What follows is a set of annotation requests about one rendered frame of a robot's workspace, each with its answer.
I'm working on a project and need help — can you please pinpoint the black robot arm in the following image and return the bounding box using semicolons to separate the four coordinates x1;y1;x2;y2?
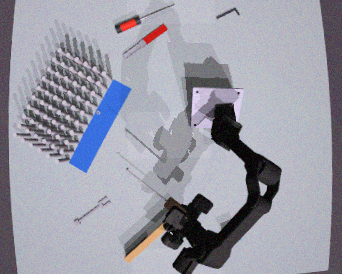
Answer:
162;103;282;274

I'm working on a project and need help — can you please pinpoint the blue flat strip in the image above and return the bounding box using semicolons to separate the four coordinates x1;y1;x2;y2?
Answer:
69;79;132;173

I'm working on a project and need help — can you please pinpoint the red-handled screwdriver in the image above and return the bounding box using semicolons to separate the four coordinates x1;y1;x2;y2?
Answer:
115;5;176;34

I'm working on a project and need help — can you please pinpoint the tan flat bar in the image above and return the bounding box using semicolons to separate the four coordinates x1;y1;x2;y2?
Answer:
124;223;165;263

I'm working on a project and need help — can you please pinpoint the grey metal wrench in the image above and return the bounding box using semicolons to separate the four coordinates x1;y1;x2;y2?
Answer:
74;197;111;226

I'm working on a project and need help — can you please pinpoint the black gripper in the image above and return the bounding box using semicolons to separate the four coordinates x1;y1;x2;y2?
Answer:
161;193;213;250

